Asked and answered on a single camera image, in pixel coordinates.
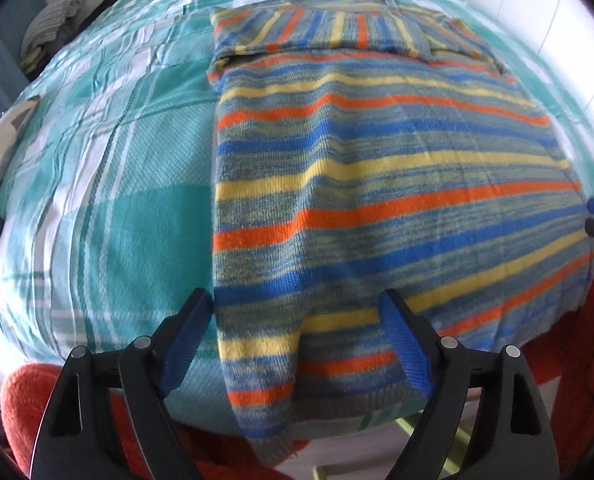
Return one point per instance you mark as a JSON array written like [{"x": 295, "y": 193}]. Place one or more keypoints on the colourful striped knit sweater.
[{"x": 361, "y": 147}]

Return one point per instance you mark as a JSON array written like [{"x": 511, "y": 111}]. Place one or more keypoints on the orange fuzzy cloth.
[{"x": 565, "y": 352}]

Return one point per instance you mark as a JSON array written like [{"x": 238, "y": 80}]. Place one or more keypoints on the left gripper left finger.
[{"x": 78, "y": 438}]

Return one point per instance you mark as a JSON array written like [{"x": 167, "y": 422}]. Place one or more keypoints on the teal plaid bed cover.
[{"x": 108, "y": 199}]

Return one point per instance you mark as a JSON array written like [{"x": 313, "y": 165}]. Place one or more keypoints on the folded grey striped clothes pile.
[{"x": 47, "y": 33}]

